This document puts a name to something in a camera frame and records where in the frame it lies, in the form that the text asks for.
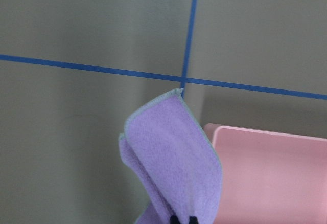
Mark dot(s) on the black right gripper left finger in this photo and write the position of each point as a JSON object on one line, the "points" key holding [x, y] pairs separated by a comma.
{"points": [[174, 219]]}

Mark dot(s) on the purple microfiber cloth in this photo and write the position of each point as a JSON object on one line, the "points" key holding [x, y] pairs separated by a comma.
{"points": [[167, 149]]}

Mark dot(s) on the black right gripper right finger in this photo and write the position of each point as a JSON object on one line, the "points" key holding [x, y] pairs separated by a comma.
{"points": [[193, 220]]}

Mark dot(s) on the pink plastic bin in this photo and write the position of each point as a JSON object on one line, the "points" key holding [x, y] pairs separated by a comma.
{"points": [[269, 177]]}

